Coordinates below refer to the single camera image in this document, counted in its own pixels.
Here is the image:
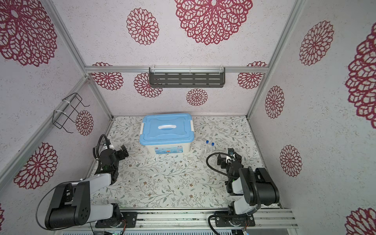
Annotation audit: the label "clear test tube blue caps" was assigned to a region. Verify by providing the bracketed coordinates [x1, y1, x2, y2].
[210, 142, 215, 154]

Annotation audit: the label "white plastic storage bin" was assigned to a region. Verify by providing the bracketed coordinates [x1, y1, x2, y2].
[145, 143, 191, 155]

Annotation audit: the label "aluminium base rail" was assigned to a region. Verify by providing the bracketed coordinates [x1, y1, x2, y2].
[52, 208, 299, 231]

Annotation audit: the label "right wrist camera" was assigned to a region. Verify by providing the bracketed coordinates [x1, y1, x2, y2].
[228, 148, 235, 157]

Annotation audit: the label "black wire wall rack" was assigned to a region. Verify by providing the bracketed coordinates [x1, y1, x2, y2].
[52, 93, 90, 134]

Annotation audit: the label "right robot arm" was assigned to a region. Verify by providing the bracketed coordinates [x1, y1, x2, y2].
[206, 149, 280, 235]

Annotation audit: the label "blue plastic bin lid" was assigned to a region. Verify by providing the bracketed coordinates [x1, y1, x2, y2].
[140, 113, 194, 146]

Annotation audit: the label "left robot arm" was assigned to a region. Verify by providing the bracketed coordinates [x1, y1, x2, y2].
[39, 134, 129, 231]

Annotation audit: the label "grey wall shelf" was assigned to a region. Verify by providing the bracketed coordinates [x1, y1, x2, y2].
[148, 67, 226, 88]

